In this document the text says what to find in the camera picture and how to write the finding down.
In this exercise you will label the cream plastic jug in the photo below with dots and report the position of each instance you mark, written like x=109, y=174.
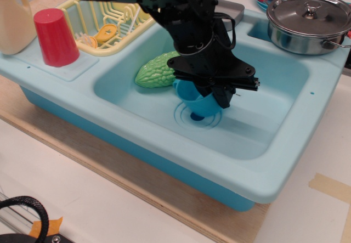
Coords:
x=17, y=26

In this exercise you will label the orange tape piece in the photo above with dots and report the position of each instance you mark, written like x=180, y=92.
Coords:
x=53, y=228

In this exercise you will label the red plastic cup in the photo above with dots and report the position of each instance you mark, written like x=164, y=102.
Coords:
x=56, y=41

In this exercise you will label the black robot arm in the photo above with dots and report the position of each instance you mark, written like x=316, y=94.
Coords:
x=189, y=22

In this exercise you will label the grey toy faucet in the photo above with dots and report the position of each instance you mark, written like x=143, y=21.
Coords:
x=231, y=9

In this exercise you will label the yellow dish rack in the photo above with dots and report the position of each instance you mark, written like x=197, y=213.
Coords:
x=79, y=18

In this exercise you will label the blue plastic cup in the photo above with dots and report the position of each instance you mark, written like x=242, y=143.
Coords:
x=191, y=97

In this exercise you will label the beige masking tape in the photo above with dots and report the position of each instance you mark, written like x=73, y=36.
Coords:
x=330, y=187

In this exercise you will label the green toy bitter melon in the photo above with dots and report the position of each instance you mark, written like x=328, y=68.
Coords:
x=156, y=73

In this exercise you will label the light blue toy sink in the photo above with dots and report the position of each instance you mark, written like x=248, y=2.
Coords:
x=240, y=156

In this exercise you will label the orange toy lid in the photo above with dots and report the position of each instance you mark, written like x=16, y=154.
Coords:
x=106, y=32

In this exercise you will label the steel pot with lid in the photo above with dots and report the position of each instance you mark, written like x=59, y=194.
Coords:
x=308, y=27

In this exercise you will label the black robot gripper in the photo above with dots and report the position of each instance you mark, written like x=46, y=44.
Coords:
x=213, y=68

